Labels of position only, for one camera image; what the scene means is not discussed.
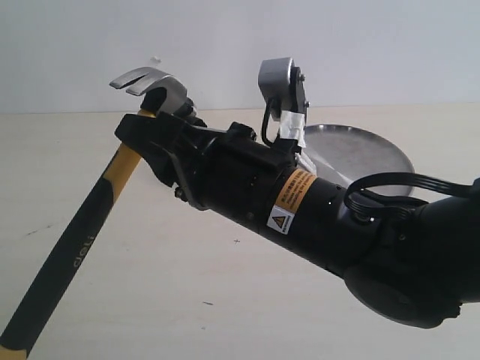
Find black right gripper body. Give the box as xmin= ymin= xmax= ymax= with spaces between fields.
xmin=172 ymin=122 xmax=307 ymax=240

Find yellow black claw hammer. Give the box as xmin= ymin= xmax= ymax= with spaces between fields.
xmin=1 ymin=67 xmax=187 ymax=359

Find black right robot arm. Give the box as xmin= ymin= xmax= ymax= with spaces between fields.
xmin=115 ymin=113 xmax=479 ymax=329

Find round stainless steel plate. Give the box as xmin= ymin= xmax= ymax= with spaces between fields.
xmin=298 ymin=124 xmax=414 ymax=188

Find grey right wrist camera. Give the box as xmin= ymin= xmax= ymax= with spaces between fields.
xmin=258 ymin=57 xmax=310 ymax=153

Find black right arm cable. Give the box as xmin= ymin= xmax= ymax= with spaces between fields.
xmin=343 ymin=172 xmax=473 ymax=222

